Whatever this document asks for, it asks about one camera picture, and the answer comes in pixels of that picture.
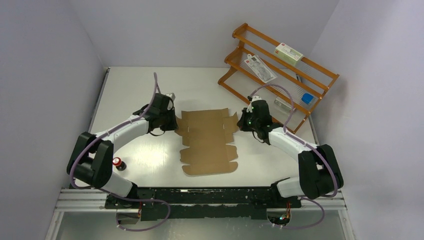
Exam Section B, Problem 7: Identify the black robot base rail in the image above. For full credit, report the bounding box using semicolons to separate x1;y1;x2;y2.
104;185;301;221

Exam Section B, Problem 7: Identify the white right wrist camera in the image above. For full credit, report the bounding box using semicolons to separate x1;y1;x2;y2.
247;95;262;103

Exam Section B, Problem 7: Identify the blue small block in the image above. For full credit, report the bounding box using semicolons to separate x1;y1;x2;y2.
301;93;315;105

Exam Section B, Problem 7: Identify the aluminium frame profile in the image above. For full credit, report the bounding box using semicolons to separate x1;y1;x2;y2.
54;189;348;213

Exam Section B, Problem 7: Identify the clear plastic blister package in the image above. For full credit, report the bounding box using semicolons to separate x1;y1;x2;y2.
244;54;277;83

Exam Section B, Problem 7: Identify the orange wooden rack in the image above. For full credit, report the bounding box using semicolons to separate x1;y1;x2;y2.
218;23;339;134

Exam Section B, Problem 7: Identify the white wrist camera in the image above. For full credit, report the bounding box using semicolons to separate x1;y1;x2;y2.
247;95;262;103
165;92;176;110

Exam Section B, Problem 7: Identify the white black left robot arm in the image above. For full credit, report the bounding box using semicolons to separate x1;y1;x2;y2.
66;93;178;208

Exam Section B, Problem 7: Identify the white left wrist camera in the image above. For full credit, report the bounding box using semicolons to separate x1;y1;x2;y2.
165;92;176;110

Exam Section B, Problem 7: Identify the white green small box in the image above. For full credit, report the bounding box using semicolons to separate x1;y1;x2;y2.
273;42;304;67

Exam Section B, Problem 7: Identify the brown cardboard box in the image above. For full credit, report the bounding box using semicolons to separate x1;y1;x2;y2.
175;108;239;177

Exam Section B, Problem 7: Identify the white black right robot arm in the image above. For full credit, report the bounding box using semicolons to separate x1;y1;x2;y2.
237;95;344;207

